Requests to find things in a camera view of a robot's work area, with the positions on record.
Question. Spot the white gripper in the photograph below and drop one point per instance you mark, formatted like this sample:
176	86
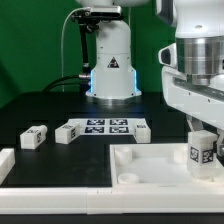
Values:
200	102

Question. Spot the white square tabletop part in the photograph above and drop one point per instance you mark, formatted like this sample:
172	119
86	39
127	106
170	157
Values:
157	166

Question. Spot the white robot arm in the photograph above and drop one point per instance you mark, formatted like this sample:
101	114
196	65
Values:
182	40

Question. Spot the AprilTag marker sheet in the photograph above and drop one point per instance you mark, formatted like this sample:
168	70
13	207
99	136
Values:
109	126

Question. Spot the white U-shaped fence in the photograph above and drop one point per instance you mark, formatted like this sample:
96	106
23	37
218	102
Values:
106	200

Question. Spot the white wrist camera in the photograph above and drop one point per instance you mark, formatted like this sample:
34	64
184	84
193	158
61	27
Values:
168	56

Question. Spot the black camera on stand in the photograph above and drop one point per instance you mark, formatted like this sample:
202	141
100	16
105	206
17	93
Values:
88	20

